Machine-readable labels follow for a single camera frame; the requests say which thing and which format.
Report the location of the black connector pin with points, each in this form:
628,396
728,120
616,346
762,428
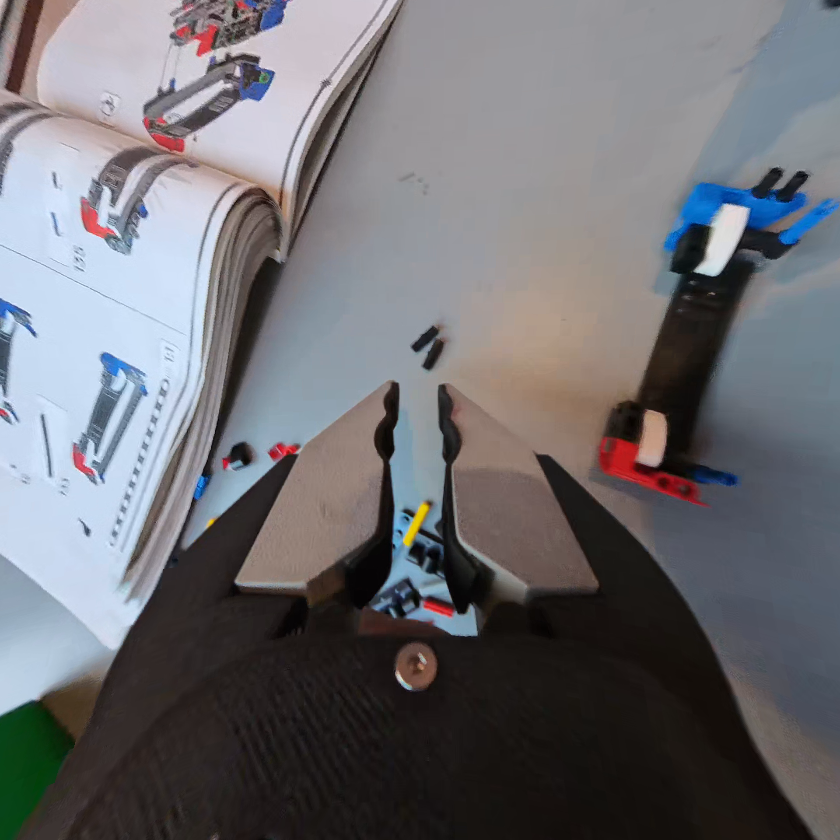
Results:
433,354
425,338

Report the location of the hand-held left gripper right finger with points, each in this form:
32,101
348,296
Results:
518,518

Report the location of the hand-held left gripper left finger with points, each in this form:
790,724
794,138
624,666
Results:
315,512

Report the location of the grey desk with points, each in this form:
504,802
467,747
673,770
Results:
525,164

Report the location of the black panel toy brick assembly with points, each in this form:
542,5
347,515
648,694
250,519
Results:
702,341

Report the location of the green box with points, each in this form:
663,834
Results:
26,774

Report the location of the pile of loose toy bricks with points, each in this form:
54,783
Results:
417,523

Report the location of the open building instruction booklet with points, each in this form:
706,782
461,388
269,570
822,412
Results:
98,328

